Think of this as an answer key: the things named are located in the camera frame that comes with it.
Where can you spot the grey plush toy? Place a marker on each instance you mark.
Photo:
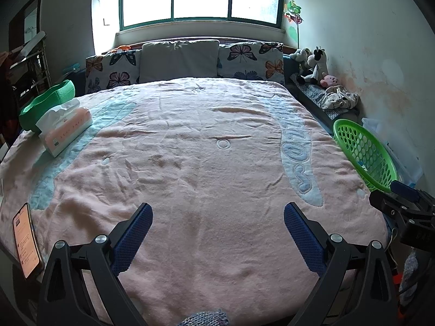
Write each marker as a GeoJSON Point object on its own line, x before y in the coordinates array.
{"type": "Point", "coordinates": [299, 54]}

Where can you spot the orange bag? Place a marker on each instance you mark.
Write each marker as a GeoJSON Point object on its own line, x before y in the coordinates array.
{"type": "Point", "coordinates": [396, 276]}

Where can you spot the colourful pinwheel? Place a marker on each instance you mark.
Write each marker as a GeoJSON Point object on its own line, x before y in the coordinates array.
{"type": "Point", "coordinates": [292, 10]}

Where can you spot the patterned ledge mat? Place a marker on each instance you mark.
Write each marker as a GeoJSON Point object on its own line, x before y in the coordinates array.
{"type": "Point", "coordinates": [312, 91]}

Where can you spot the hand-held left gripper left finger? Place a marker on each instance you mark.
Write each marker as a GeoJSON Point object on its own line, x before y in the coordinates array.
{"type": "Point", "coordinates": [132, 241]}

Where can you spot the grey knitted clothing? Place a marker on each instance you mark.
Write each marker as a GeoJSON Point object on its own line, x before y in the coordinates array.
{"type": "Point", "coordinates": [205, 319]}

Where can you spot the pink tissue pack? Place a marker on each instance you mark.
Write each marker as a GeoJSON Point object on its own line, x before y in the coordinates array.
{"type": "Point", "coordinates": [66, 130]}

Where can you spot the grey pillow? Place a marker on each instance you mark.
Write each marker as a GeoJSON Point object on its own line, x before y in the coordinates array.
{"type": "Point", "coordinates": [178, 61]}

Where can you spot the smartphone with lit screen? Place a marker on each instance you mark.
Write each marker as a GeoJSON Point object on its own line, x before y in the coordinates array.
{"type": "Point", "coordinates": [26, 241]}

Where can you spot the green plastic basket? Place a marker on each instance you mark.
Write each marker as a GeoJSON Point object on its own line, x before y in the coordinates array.
{"type": "Point", "coordinates": [367, 152]}

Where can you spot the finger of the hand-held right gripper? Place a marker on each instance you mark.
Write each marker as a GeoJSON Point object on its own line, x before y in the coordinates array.
{"type": "Point", "coordinates": [404, 191]}
{"type": "Point", "coordinates": [387, 203]}

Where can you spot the orange toy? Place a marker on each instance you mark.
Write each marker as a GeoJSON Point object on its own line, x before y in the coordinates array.
{"type": "Point", "coordinates": [122, 48]}

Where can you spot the dark door frame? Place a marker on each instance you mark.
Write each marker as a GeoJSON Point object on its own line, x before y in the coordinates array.
{"type": "Point", "coordinates": [15, 23]}

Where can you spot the crumpled patterned cloth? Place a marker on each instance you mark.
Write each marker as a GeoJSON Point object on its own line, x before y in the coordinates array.
{"type": "Point", "coordinates": [340, 98]}

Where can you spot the teal plastic bag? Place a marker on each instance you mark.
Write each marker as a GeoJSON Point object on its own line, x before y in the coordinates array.
{"type": "Point", "coordinates": [73, 68]}

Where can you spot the hanging dark clothes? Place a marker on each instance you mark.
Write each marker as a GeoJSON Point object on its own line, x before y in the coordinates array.
{"type": "Point", "coordinates": [6, 91]}

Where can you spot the butterfly print pillow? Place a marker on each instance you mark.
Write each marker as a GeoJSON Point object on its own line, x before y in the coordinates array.
{"type": "Point", "coordinates": [112, 69]}
{"type": "Point", "coordinates": [249, 61]}

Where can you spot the pink plush toy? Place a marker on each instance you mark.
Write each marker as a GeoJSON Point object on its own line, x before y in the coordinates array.
{"type": "Point", "coordinates": [329, 80]}

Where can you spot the clear plastic storage box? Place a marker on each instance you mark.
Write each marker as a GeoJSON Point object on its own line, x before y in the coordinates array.
{"type": "Point", "coordinates": [407, 166]}

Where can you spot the plush toys pile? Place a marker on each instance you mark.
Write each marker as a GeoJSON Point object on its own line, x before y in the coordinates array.
{"type": "Point", "coordinates": [317, 62]}

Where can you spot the metal rack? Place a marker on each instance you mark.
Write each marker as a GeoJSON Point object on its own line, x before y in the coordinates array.
{"type": "Point", "coordinates": [37, 57]}

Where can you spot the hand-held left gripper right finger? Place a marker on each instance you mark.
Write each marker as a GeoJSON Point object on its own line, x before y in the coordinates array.
{"type": "Point", "coordinates": [304, 237]}

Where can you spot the green plastic basin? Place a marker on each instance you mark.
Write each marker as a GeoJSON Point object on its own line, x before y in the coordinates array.
{"type": "Point", "coordinates": [47, 100]}

